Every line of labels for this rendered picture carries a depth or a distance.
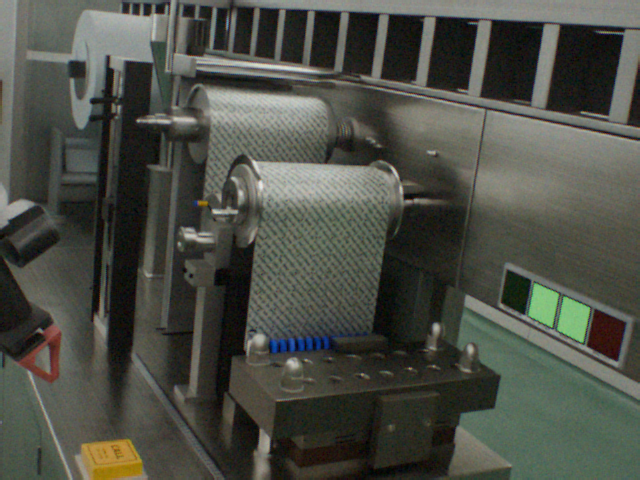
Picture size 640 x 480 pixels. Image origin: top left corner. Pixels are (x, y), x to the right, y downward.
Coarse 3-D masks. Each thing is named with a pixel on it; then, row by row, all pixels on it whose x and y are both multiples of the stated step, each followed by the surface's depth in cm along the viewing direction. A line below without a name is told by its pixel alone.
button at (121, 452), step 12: (84, 444) 113; (96, 444) 114; (108, 444) 114; (120, 444) 115; (132, 444) 115; (84, 456) 112; (96, 456) 111; (108, 456) 111; (120, 456) 111; (132, 456) 112; (96, 468) 108; (108, 468) 109; (120, 468) 110; (132, 468) 110
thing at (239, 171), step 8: (240, 168) 129; (232, 176) 131; (240, 176) 129; (248, 176) 126; (384, 176) 138; (248, 184) 126; (248, 192) 126; (392, 192) 136; (392, 200) 136; (248, 208) 126; (392, 208) 136; (248, 216) 126; (392, 216) 137; (248, 224) 126; (240, 232) 129
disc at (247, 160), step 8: (240, 160) 129; (248, 160) 127; (232, 168) 132; (248, 168) 126; (256, 168) 124; (256, 176) 124; (256, 184) 124; (256, 192) 124; (256, 200) 124; (256, 208) 124; (256, 216) 124; (256, 224) 124; (248, 232) 127; (256, 232) 125; (240, 240) 129; (248, 240) 127
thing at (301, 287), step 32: (256, 256) 126; (288, 256) 129; (320, 256) 131; (352, 256) 134; (256, 288) 127; (288, 288) 130; (320, 288) 133; (352, 288) 136; (256, 320) 129; (288, 320) 132; (320, 320) 135; (352, 320) 138
